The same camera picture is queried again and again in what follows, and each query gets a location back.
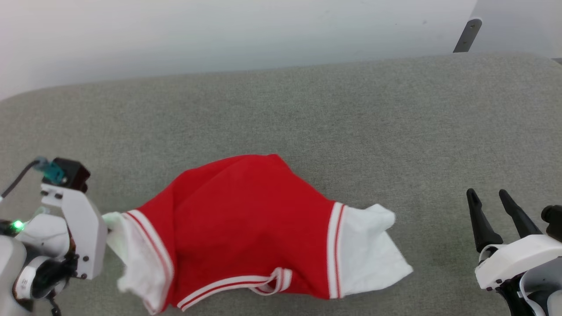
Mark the red and white basketball jersey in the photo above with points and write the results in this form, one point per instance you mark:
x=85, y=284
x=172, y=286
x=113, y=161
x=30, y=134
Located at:
x=246, y=228

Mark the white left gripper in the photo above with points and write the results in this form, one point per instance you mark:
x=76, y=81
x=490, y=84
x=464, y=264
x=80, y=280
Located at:
x=85, y=232

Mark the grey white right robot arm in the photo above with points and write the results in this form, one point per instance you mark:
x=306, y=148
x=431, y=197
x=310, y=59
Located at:
x=544, y=294

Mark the grey metal wall bracket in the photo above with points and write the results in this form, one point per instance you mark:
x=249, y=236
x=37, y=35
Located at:
x=467, y=37

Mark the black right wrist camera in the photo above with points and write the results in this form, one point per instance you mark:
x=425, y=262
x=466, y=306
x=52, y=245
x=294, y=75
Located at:
x=554, y=219

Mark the grey fabric sofa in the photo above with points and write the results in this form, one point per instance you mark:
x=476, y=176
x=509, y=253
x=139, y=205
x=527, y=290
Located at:
x=307, y=114

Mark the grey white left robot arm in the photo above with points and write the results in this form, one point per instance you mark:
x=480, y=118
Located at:
x=9, y=272

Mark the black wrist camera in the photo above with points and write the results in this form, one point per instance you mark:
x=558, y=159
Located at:
x=554, y=219
x=72, y=173

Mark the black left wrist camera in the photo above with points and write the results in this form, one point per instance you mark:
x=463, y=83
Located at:
x=72, y=173

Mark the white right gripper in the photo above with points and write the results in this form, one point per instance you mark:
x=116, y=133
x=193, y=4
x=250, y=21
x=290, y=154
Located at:
x=518, y=259

